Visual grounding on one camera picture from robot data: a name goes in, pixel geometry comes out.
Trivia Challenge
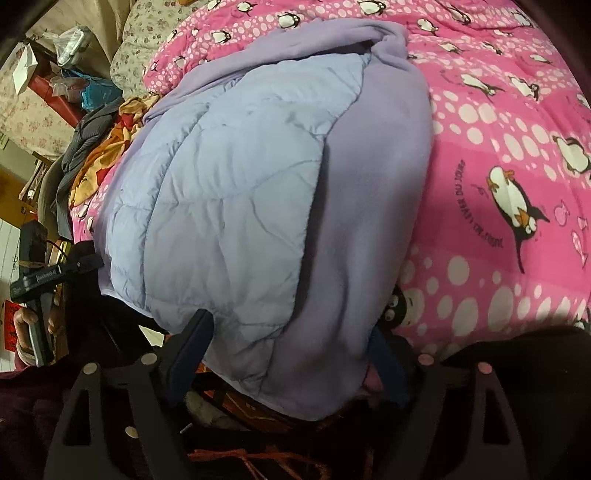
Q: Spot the lilac fleece jacket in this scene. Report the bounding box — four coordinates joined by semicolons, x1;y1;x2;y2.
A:
93;18;433;421

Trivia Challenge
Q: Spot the left hand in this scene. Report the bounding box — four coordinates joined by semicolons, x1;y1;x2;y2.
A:
13;296;64;366

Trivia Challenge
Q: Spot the dark grey garment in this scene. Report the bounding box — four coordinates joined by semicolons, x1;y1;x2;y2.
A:
37;97;123;241

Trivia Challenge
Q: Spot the yellow red cloth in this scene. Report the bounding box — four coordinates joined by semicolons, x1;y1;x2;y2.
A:
68;93;160;209

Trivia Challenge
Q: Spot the pink penguin blanket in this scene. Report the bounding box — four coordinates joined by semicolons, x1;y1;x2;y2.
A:
83;1;590;354

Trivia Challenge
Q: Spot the blue plastic bag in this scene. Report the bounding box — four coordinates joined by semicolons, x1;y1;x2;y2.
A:
62;69;122;112

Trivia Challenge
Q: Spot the red wooden furniture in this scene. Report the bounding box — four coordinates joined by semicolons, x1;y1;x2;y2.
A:
28;41;84;127

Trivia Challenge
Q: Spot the white plastic bag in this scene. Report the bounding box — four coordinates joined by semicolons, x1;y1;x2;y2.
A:
43;26;93;68

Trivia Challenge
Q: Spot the floral beige bed sheet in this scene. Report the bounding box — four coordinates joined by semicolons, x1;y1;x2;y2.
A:
110;0;206;100

